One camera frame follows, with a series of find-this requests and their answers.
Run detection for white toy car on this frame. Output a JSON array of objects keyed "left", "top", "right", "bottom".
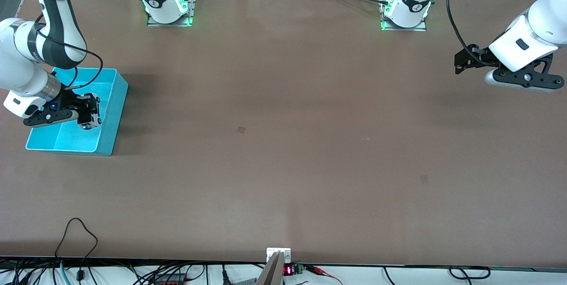
[{"left": 82, "top": 97, "right": 103, "bottom": 131}]

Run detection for teal plastic bin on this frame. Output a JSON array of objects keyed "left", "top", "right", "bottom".
[{"left": 25, "top": 67, "right": 129, "bottom": 157}]

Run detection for grey aluminium bar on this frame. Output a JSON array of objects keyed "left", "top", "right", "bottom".
[{"left": 256, "top": 251, "right": 285, "bottom": 285}]

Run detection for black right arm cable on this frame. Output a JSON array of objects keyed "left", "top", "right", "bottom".
[{"left": 35, "top": 12, "right": 104, "bottom": 91}]

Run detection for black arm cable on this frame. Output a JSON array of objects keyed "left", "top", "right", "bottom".
[
  {"left": 446, "top": 0, "right": 489, "bottom": 66},
  {"left": 35, "top": 12, "right": 104, "bottom": 91}
]

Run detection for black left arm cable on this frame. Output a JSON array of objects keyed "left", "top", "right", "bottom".
[{"left": 446, "top": 0, "right": 489, "bottom": 66}]

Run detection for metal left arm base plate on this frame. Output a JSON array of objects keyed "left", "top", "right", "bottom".
[{"left": 379, "top": 0, "right": 428, "bottom": 32}]

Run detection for black looped cable with plug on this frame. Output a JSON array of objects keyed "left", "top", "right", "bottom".
[{"left": 54, "top": 217, "right": 99, "bottom": 282}]

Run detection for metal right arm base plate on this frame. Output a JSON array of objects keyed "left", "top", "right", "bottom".
[{"left": 147, "top": 0, "right": 198, "bottom": 27}]

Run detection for teal cable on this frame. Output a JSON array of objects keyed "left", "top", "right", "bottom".
[{"left": 59, "top": 260, "right": 72, "bottom": 285}]

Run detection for black coiled cable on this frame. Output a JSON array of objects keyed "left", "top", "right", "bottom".
[{"left": 448, "top": 266, "right": 492, "bottom": 281}]

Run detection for white metal bracket plate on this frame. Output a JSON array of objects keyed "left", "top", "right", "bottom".
[{"left": 266, "top": 247, "right": 292, "bottom": 264}]

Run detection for red clip lead wires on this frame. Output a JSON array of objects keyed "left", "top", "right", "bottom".
[{"left": 304, "top": 265, "right": 344, "bottom": 285}]

